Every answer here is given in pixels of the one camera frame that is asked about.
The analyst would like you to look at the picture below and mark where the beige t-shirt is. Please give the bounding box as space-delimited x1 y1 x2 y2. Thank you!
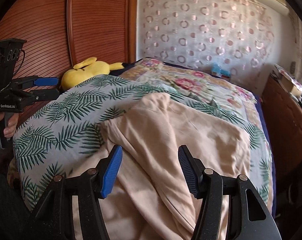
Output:
72 93 250 239

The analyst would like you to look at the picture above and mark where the left hand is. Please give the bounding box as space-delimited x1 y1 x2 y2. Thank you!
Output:
0 110 19 139

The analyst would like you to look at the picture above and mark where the palm leaf print sheet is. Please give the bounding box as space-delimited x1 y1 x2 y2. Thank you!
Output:
13 75 275 209

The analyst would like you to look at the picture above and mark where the yellow Pikachu plush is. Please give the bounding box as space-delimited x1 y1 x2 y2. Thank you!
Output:
61 57 125 91

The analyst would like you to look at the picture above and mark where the long wooden cabinet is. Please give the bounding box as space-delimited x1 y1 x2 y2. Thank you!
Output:
262 75 302 180

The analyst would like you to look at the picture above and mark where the floral quilt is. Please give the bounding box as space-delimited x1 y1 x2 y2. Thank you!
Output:
118 57 272 156

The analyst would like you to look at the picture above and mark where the cardboard box on cabinet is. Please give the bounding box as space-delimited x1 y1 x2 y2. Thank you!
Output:
279 73 302 97

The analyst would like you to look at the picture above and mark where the blue tissue box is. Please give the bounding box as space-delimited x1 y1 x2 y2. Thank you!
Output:
211 63 231 79

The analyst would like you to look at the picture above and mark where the circle pattern sheer curtain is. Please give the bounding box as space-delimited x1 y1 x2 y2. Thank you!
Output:
138 0 274 83

